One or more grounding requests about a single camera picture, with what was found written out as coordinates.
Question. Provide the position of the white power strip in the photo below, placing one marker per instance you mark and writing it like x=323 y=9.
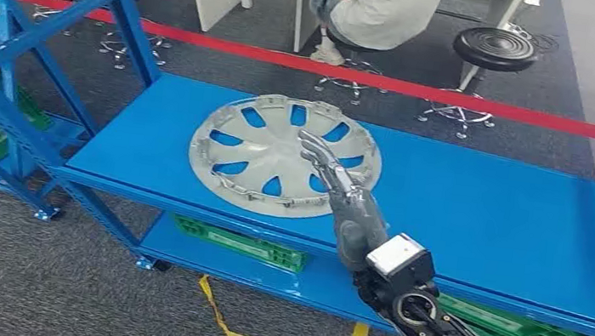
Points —
x=518 y=30

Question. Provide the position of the blue metal shelf cart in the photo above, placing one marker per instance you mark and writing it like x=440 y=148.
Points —
x=496 y=214

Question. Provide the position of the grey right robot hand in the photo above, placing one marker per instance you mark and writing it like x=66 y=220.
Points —
x=359 y=220

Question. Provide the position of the seated person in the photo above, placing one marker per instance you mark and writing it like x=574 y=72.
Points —
x=385 y=7

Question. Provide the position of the silver plastic wheel cover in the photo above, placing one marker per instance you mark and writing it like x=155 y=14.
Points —
x=260 y=151

